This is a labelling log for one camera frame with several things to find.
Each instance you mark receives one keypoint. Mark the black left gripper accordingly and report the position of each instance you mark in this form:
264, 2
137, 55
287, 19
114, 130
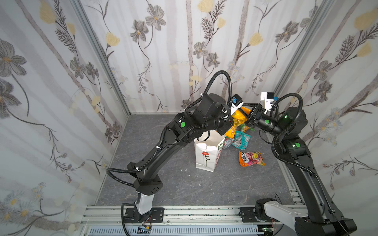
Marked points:
227, 126

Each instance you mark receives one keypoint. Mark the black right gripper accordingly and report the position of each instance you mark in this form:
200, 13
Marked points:
255, 118

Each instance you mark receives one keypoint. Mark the orange snack packet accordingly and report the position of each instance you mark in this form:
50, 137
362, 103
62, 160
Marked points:
239, 119

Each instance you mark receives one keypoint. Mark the white teal candy packet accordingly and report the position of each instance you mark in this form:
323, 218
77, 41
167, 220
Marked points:
227, 142

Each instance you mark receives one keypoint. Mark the teal white snack packet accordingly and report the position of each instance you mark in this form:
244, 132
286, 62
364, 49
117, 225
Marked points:
241, 140

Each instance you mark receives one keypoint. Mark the white paper bag red flower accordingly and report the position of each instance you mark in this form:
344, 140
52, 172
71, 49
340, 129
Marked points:
207, 153

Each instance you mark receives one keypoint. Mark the orange pink candy packet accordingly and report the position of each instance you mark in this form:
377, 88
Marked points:
250, 158

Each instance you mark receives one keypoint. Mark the green snack packet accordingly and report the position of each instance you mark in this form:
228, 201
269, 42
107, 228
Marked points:
244, 128

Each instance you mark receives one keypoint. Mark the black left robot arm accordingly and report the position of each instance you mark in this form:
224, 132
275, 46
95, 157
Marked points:
211, 112

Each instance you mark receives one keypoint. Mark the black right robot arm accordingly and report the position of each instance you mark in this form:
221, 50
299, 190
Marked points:
324, 218

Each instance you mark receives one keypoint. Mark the small green circuit board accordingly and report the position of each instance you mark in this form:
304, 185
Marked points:
144, 230

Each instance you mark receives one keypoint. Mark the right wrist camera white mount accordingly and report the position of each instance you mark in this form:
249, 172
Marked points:
267, 99

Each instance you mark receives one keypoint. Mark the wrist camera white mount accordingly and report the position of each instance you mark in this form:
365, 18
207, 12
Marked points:
267, 99
236, 103

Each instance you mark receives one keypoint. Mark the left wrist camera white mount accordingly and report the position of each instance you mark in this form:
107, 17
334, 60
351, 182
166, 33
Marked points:
236, 103

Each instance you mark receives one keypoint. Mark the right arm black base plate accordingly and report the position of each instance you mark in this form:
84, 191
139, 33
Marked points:
253, 215

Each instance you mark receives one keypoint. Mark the right corner aluminium post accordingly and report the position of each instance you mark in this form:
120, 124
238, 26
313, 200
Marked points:
299, 58

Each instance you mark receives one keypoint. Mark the corner aluminium post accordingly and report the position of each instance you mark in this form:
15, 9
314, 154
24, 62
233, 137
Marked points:
299, 58
100, 53

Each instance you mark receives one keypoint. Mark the white slotted cable duct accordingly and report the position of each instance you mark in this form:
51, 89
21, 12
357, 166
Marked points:
215, 230

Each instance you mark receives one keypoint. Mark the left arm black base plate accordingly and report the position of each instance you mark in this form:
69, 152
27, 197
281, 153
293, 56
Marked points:
131, 215

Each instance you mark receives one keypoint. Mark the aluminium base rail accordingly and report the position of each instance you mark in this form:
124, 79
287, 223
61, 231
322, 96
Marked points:
106, 221

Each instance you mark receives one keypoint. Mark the left corner aluminium post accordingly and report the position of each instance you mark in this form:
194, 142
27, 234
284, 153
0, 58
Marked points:
100, 53

